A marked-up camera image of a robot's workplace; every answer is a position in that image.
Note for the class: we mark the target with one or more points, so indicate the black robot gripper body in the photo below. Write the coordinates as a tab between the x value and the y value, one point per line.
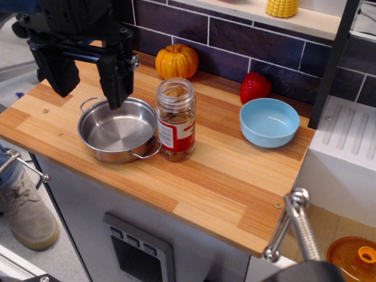
89	31

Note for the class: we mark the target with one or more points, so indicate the white toy sink drainer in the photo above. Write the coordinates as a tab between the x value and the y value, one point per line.
344	139

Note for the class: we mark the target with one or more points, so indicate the beige suede shoe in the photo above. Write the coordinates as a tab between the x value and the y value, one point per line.
28	218

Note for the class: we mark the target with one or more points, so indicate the stainless steel pot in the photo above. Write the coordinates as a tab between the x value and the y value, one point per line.
122	135

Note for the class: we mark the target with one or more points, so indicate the orange pot lid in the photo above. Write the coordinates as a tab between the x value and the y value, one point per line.
355	257

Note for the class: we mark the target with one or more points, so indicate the black rounded object foreground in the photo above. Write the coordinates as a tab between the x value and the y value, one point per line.
308	271

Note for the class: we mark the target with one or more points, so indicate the metal towel rail left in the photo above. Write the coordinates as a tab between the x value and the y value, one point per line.
13	157

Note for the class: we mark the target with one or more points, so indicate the black office chair base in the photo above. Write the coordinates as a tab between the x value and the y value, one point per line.
20	30

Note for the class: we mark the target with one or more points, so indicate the red toy strawberry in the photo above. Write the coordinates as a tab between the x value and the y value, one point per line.
254	86

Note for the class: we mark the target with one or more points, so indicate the orange toy pumpkin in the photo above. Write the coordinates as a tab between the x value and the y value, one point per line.
178	60

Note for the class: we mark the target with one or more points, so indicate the grey oven control panel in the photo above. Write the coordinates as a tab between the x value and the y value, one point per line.
140	256

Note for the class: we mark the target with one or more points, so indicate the black shelf post right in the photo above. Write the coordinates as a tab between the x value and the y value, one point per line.
343	33

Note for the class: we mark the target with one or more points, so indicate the light blue bowl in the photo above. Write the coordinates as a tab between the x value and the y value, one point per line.
268	123

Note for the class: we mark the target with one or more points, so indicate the clear almond jar red label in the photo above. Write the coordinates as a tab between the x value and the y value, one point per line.
176	109

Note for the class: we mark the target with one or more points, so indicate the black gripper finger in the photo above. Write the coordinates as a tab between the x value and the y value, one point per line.
61	72
116	70

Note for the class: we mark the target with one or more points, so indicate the yellow toy corn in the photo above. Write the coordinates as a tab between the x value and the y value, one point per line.
282	8

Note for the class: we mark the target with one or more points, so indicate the wooden upper shelf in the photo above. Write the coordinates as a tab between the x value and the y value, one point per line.
317	18

